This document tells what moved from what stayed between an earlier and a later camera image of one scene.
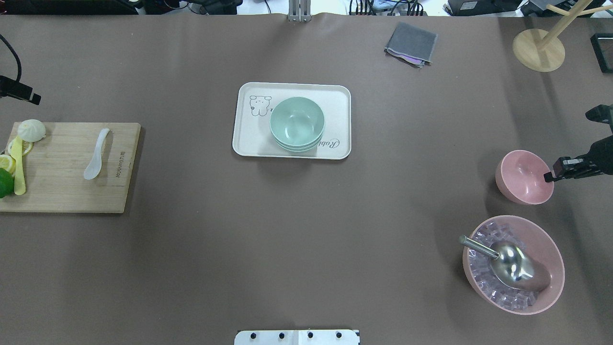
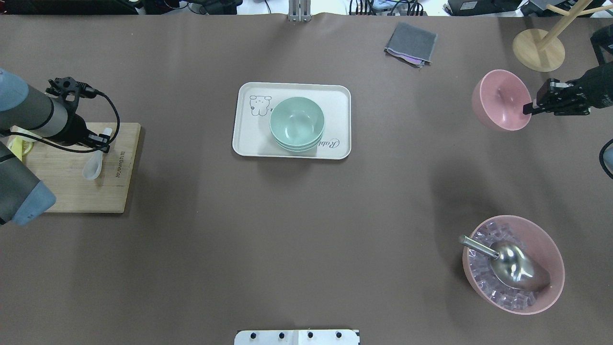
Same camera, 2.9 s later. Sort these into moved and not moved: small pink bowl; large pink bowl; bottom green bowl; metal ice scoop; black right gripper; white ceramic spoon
Moved: black right gripper; small pink bowl
Not moved: bottom green bowl; white ceramic spoon; metal ice scoop; large pink bowl
